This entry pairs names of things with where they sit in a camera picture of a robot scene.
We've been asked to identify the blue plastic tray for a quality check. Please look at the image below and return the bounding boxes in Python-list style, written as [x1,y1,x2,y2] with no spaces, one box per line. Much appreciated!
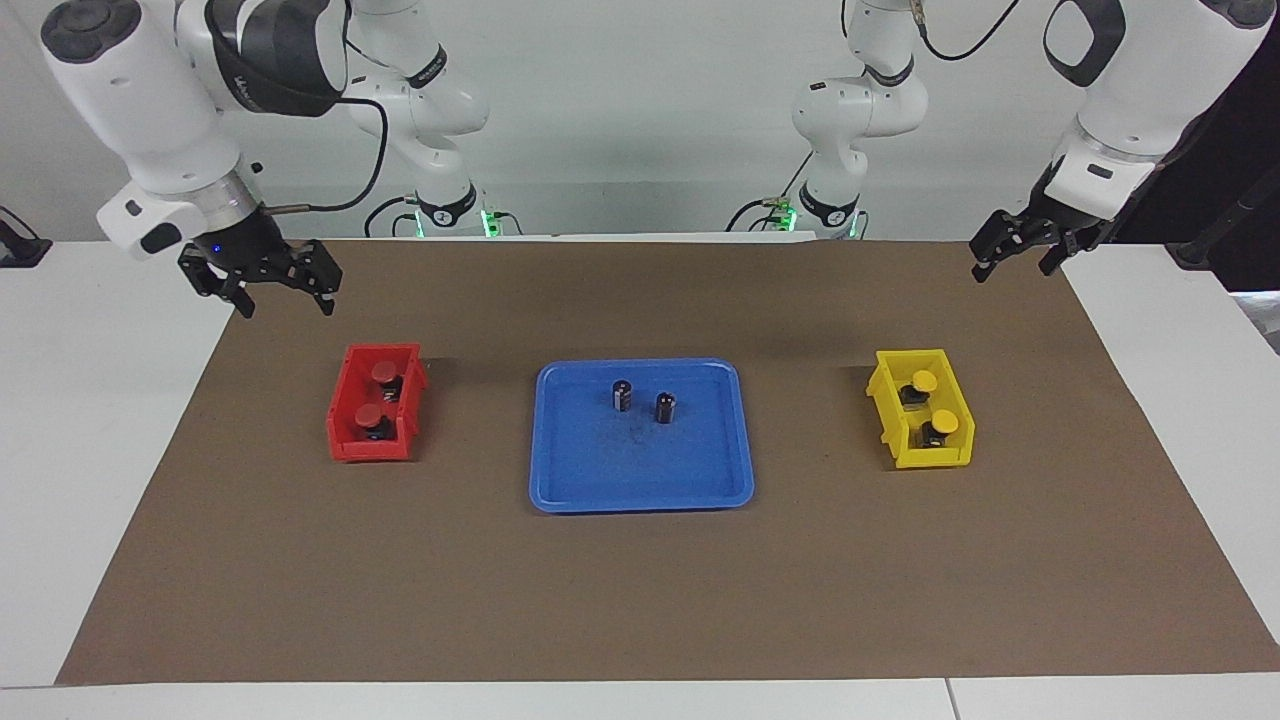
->
[528,358,755,515]

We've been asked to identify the red plastic bin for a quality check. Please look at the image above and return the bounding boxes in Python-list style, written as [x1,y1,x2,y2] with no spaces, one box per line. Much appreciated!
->
[326,343,431,463]

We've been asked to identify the black tripod stand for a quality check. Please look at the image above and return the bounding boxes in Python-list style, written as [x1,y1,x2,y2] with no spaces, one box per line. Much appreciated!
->
[1165,165,1280,273]

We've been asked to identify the yellow plastic bin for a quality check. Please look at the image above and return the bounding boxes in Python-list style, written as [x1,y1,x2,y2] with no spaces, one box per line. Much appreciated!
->
[866,348,976,471]

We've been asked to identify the black table clamp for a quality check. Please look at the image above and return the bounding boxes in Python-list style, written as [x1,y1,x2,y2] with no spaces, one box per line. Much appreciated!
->
[0,205,53,269]

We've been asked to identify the brown paper mat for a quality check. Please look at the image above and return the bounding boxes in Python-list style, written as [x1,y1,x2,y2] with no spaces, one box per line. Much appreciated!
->
[55,238,1280,686]

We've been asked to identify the black base cable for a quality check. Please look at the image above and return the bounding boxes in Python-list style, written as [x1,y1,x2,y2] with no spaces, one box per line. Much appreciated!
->
[727,150,814,233]
[362,193,422,239]

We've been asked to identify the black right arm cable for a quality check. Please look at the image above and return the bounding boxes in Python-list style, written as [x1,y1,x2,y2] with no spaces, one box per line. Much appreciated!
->
[262,95,390,215]

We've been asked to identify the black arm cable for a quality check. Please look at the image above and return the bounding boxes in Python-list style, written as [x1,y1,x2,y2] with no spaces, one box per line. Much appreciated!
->
[914,0,1023,63]
[262,95,390,215]

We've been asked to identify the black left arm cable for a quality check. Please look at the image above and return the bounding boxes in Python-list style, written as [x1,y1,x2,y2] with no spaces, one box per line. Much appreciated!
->
[914,0,1023,63]

